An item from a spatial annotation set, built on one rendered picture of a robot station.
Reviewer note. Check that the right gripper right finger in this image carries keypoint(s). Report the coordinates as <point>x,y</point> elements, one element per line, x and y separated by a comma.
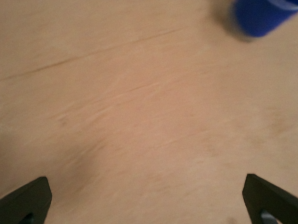
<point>266,202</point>

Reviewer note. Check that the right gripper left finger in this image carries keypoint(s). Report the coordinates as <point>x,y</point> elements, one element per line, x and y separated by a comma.
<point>28,204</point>

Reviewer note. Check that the blue mug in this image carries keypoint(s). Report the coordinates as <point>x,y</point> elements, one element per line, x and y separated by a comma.
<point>244,21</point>

